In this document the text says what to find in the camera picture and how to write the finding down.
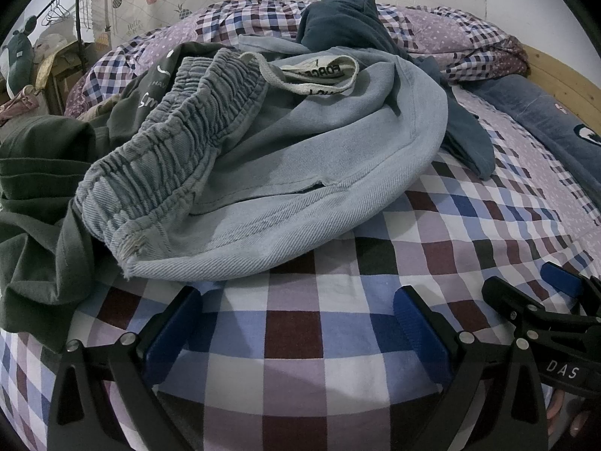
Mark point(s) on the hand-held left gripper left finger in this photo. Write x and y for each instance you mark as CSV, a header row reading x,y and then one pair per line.
x,y
171,333

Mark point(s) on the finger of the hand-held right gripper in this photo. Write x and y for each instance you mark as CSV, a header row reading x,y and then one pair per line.
x,y
502,293
561,277

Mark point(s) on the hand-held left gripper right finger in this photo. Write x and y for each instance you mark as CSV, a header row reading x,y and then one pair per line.
x,y
418,333

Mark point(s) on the blue plush pillow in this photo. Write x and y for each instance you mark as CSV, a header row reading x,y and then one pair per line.
x,y
540,112

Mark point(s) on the light blue denim pants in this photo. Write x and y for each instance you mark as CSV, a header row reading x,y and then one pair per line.
x,y
328,150

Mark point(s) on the teal sweatshirt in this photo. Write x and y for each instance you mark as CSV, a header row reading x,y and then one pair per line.
x,y
338,23

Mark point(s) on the clothes hanger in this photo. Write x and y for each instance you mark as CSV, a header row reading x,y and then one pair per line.
x,y
56,11

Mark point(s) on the person's right hand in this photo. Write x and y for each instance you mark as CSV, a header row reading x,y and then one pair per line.
x,y
554,411

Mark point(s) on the checked bed sheet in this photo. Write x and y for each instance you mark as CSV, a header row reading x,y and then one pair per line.
x,y
300,338

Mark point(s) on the dark green t-shirt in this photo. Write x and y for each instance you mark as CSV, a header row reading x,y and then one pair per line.
x,y
37,225

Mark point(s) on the pink cloth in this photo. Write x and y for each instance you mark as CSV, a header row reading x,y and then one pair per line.
x,y
19,101

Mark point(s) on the yellow bag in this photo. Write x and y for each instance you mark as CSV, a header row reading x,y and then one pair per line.
x,y
43,70

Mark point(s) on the green plush toy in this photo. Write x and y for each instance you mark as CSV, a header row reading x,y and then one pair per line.
x,y
19,61

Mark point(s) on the checked patchwork quilt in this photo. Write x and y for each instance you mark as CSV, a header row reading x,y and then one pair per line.
x,y
211,23

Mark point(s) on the white plastic bag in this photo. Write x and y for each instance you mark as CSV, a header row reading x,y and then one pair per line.
x,y
51,42

